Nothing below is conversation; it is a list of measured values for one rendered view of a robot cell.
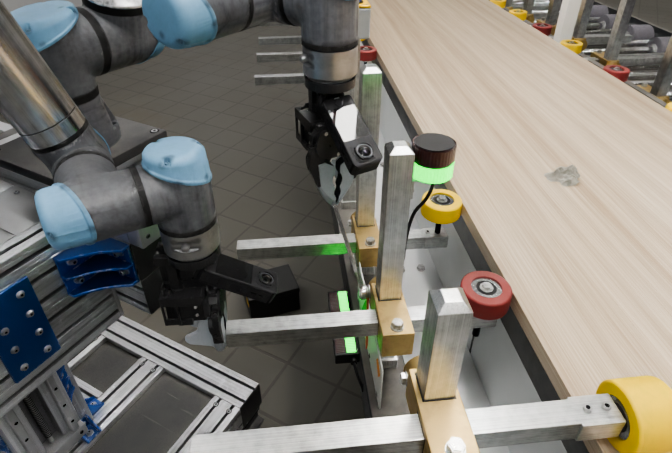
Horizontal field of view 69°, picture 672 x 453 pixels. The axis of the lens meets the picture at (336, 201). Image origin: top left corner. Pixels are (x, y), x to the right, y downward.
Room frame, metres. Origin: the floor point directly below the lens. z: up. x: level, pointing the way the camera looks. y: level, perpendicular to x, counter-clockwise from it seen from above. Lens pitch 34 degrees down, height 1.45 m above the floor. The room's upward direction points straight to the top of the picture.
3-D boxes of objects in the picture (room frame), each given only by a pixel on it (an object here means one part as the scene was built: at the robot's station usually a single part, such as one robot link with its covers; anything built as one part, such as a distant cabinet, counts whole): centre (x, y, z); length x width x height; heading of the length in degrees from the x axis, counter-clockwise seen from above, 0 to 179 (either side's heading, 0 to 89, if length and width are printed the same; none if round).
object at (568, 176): (0.91, -0.50, 0.91); 0.09 x 0.07 x 0.02; 124
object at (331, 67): (0.66, 0.01, 1.24); 0.08 x 0.08 x 0.05
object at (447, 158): (0.59, -0.13, 1.13); 0.06 x 0.06 x 0.02
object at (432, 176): (0.59, -0.13, 1.11); 0.06 x 0.06 x 0.02
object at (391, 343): (0.57, -0.09, 0.85); 0.14 x 0.06 x 0.05; 6
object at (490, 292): (0.57, -0.24, 0.85); 0.08 x 0.08 x 0.11
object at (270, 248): (0.79, -0.02, 0.81); 0.44 x 0.03 x 0.04; 96
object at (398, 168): (0.59, -0.09, 0.91); 0.04 x 0.04 x 0.48; 6
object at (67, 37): (0.82, 0.47, 1.20); 0.13 x 0.12 x 0.14; 146
